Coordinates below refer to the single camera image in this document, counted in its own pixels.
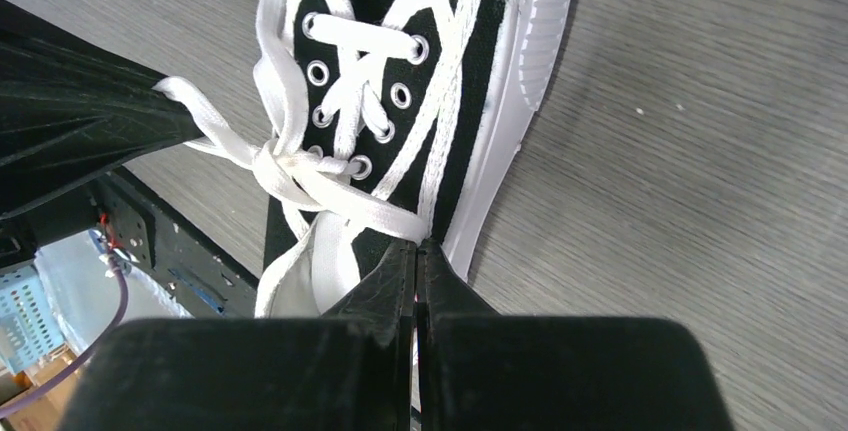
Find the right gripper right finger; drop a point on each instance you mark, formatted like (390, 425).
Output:
(483, 370)

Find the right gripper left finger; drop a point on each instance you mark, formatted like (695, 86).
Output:
(348, 369)

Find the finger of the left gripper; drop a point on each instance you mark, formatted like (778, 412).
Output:
(65, 100)
(66, 163)

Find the black white sneaker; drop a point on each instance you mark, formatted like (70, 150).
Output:
(391, 120)

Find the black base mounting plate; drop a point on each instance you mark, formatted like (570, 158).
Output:
(195, 271)

